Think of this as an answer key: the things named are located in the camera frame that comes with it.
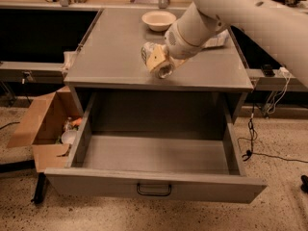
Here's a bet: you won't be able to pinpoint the white paper bowl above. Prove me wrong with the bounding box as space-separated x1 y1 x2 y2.
141 11 176 32

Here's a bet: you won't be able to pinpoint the white cables at wall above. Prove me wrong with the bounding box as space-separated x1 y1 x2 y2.
263 66 293 116

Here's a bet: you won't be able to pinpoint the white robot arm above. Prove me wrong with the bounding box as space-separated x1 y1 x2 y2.
141 0 308 86

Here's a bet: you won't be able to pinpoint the open grey top drawer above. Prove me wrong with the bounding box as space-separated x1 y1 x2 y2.
46 90 267 203

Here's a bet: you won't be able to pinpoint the grey cabinet with top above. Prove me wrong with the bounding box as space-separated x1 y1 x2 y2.
63 7 255 124

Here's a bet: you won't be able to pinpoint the black cable on floor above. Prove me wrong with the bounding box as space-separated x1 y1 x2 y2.
237 104 308 165

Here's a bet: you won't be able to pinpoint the white plate in box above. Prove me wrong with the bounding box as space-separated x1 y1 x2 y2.
61 130 77 144

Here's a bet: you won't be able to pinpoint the black drawer handle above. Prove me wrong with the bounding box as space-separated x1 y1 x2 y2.
136 183 172 197

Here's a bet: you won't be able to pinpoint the orange item in box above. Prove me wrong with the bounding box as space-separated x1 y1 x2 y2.
70 117 82 127

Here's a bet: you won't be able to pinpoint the black table leg foot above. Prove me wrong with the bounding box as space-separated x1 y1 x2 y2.
32 172 46 204

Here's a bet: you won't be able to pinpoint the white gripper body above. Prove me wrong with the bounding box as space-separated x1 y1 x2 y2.
165 22 205 60

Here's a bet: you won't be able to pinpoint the brown cardboard box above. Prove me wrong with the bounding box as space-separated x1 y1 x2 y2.
7 87 82 172

